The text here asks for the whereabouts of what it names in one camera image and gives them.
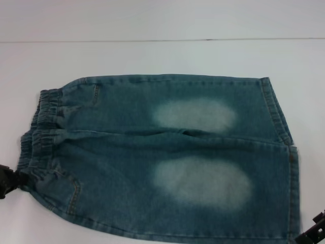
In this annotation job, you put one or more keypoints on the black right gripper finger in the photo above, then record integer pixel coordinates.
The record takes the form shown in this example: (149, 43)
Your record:
(320, 216)
(311, 235)

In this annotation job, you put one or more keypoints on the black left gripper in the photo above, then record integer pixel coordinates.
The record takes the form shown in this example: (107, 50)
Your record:
(6, 181)

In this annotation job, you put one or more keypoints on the blue denim shorts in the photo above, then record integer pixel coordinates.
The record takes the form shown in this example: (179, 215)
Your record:
(127, 152)

